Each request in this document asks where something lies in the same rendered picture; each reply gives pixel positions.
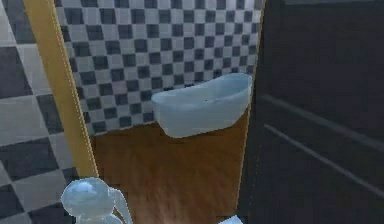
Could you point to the yellow-framed wall mirror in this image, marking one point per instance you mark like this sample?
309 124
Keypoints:
160 100

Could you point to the white toilet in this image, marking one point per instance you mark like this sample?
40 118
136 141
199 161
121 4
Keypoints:
88 200

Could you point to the white bathtub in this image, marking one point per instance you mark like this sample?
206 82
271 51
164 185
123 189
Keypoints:
200 111

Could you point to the dark brown room door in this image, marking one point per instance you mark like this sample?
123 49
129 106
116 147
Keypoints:
316 110

